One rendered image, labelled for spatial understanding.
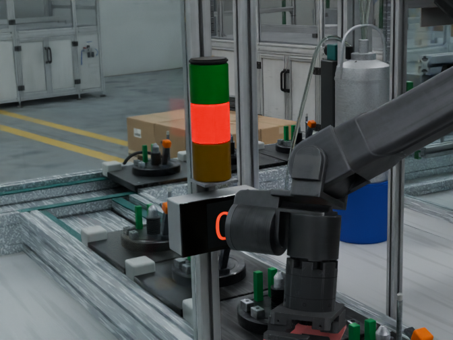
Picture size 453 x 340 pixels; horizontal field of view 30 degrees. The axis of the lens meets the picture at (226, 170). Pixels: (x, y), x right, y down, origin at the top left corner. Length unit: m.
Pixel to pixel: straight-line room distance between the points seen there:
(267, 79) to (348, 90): 5.50
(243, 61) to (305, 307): 1.36
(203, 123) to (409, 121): 0.28
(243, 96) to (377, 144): 1.34
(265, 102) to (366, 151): 6.69
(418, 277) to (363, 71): 0.50
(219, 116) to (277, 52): 6.32
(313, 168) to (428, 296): 0.94
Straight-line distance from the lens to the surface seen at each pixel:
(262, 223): 0.94
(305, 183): 0.91
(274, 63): 7.45
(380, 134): 0.91
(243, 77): 2.21
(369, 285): 1.85
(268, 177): 2.43
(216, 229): 1.09
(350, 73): 2.04
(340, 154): 0.91
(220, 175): 1.08
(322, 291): 0.92
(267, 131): 6.16
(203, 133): 1.07
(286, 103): 7.35
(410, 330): 1.13
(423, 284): 1.87
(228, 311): 1.43
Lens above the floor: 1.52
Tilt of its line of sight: 13 degrees down
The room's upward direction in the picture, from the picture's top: 2 degrees counter-clockwise
